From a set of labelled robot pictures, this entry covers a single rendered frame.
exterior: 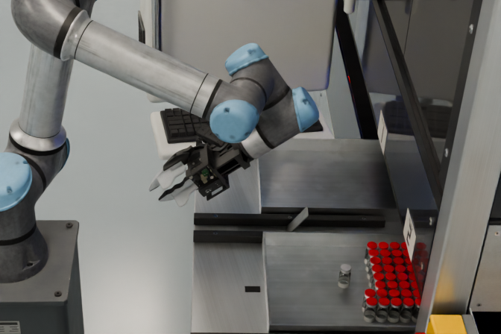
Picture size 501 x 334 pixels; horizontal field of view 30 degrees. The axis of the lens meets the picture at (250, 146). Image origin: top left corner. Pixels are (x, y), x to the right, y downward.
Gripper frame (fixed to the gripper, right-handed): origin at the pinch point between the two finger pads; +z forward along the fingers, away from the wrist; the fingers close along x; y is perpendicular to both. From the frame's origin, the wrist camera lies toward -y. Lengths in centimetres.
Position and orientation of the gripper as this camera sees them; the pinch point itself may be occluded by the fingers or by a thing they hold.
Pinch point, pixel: (159, 188)
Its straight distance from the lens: 185.8
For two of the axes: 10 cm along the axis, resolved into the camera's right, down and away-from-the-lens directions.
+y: 1.0, 5.6, -8.2
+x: 5.6, 6.5, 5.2
